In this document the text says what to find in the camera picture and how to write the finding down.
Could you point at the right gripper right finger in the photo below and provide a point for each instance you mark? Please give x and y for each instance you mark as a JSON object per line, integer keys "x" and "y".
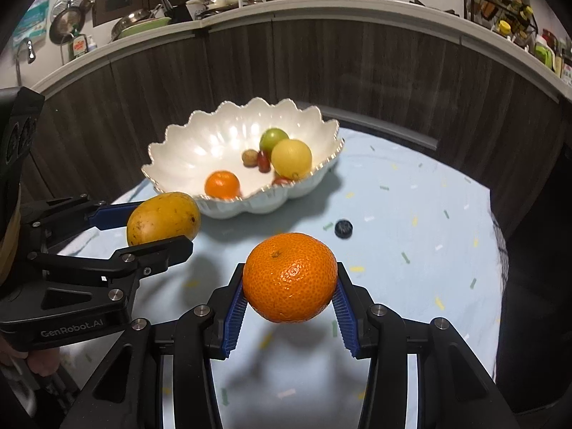
{"x": 454, "y": 388}

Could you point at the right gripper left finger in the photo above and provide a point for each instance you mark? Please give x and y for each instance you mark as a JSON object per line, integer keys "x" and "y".
{"x": 125, "y": 389}

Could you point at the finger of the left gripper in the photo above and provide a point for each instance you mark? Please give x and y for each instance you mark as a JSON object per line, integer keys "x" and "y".
{"x": 150, "y": 258}
{"x": 109, "y": 216}

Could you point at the yellow mango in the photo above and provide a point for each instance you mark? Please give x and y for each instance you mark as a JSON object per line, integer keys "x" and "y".
{"x": 162, "y": 217}

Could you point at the orange tangerine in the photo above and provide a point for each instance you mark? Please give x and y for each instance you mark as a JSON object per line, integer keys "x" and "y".
{"x": 290, "y": 278}
{"x": 222, "y": 185}

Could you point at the red grape tomato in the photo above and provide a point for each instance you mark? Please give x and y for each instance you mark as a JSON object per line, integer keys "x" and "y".
{"x": 264, "y": 163}
{"x": 280, "y": 180}

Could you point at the green apple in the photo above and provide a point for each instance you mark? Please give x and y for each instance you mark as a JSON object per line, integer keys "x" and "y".
{"x": 270, "y": 138}

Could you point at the person left hand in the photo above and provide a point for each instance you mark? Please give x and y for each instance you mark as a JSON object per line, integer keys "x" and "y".
{"x": 44, "y": 363}

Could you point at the orange tangerine in bowl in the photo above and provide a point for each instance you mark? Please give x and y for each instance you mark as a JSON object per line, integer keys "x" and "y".
{"x": 222, "y": 185}

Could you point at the white scalloped ceramic bowl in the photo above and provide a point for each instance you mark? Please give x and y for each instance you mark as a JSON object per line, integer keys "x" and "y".
{"x": 214, "y": 141}

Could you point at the light blue tablecloth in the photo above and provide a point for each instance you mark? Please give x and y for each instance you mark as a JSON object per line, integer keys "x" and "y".
{"x": 423, "y": 243}

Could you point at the yellow lemon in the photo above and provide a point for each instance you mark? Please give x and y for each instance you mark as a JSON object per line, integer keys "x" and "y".
{"x": 292, "y": 159}

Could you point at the green dish basin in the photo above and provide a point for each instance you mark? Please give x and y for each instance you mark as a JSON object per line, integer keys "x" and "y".
{"x": 143, "y": 26}

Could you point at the dark blueberry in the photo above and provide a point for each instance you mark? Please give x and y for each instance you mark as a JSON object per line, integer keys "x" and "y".
{"x": 343, "y": 229}

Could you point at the green lidded container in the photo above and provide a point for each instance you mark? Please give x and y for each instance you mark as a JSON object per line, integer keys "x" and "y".
{"x": 543, "y": 52}

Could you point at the black wire spice rack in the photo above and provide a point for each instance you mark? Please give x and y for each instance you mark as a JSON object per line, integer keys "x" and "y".
{"x": 513, "y": 20}

